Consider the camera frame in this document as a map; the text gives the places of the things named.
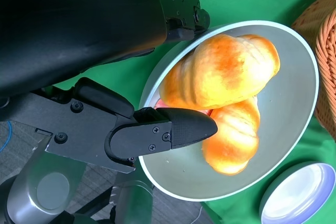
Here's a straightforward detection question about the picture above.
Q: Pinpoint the orange wicker basket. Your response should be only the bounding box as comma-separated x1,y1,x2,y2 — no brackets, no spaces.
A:
290,0,336,141

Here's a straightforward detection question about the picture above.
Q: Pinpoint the orange donut bread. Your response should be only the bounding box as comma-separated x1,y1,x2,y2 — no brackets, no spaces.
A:
159,34,281,110

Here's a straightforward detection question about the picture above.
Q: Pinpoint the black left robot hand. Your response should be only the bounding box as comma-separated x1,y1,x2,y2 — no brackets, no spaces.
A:
0,0,218,175

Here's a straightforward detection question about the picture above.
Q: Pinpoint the pale green bowl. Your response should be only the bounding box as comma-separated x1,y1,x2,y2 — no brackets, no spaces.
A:
138,20,320,202

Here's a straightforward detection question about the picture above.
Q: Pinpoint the grey robot body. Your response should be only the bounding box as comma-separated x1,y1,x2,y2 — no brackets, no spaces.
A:
0,153,155,224

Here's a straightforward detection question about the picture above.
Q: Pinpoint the striped croissant bread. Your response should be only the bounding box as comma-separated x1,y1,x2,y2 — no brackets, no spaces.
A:
201,97,261,175

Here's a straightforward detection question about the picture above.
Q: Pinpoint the lavender plate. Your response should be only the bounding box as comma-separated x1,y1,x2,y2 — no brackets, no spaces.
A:
259,161,336,224

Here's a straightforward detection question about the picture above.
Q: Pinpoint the blue cable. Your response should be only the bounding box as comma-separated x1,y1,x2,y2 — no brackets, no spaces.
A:
0,120,13,154

